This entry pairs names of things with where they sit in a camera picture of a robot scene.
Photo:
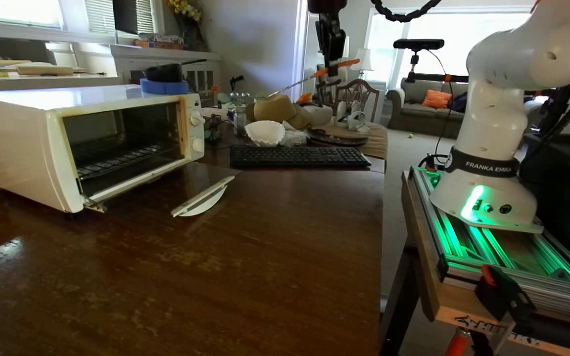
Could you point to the orange cushion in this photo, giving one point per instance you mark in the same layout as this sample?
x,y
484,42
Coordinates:
x,y
436,99

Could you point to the black equipment box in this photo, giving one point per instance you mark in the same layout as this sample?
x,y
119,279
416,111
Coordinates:
x,y
563,190

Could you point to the crumpled clear plastic bag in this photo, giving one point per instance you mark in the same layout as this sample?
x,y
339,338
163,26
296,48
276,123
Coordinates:
x,y
296,137

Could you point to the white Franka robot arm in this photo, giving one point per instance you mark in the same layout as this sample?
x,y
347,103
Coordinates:
x,y
495,111

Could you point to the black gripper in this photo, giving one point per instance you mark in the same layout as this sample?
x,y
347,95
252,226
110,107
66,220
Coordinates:
x,y
327,6

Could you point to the grey sofa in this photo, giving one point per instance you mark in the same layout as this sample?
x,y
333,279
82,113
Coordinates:
x,y
416,119

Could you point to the potted plant yellow flowers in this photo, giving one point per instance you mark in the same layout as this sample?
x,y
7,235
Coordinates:
x,y
189,30

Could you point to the black camera on stand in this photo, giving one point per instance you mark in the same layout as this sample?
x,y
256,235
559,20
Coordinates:
x,y
418,44

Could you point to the glass oven door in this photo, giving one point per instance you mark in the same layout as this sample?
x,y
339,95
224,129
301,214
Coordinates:
x,y
199,200

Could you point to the black computer keyboard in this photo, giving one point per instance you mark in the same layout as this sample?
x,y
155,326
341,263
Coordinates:
x,y
298,158

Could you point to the white cabinet glass doors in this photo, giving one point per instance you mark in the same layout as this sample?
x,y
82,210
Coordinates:
x,y
133,65

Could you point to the white paper coffee filters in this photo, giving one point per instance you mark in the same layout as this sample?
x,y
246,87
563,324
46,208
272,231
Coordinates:
x,y
266,131

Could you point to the dark wooden chair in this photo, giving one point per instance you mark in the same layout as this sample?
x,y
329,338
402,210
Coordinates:
x,y
357,89

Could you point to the black red clamp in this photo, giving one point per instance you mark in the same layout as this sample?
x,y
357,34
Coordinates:
x,y
503,297

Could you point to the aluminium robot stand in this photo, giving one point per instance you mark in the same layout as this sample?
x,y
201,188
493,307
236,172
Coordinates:
x,y
495,257

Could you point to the white toaster oven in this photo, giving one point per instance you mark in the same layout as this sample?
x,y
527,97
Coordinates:
x,y
20,144

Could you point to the tan rounded basket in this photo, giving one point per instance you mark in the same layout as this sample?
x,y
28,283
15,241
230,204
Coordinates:
x,y
276,109

